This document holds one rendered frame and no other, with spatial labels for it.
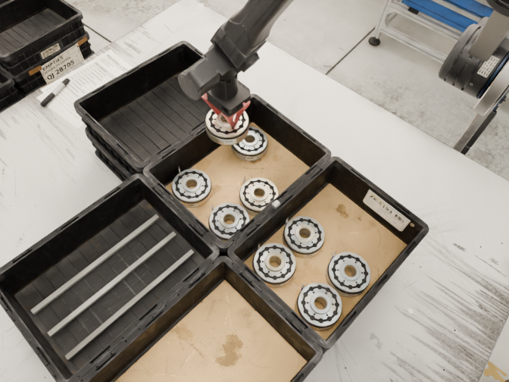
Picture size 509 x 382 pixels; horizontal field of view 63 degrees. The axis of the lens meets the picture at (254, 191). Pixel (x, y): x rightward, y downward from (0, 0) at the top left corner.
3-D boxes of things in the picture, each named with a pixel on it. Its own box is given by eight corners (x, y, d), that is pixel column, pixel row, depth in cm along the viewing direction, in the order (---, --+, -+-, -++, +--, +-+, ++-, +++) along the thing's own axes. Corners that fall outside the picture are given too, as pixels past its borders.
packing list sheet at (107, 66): (107, 48, 158) (106, 46, 158) (150, 76, 151) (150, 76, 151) (32, 95, 143) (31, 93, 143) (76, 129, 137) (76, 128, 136)
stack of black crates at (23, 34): (70, 61, 231) (40, -16, 193) (107, 87, 222) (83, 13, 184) (6, 101, 213) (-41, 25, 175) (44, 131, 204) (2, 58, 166)
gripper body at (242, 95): (230, 116, 89) (229, 91, 82) (198, 90, 92) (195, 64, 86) (251, 100, 91) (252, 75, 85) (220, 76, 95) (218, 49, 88)
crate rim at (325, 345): (332, 158, 111) (335, 153, 109) (428, 232, 102) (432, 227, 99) (223, 255, 95) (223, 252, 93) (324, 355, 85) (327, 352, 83)
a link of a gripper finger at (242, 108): (229, 139, 96) (228, 111, 88) (208, 121, 98) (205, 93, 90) (251, 123, 98) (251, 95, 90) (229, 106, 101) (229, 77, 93)
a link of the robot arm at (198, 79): (263, 54, 76) (232, 16, 75) (221, 89, 72) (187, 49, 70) (238, 79, 87) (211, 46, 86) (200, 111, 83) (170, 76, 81)
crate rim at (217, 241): (252, 97, 121) (253, 91, 119) (332, 158, 111) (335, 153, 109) (141, 175, 105) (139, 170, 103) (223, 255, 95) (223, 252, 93)
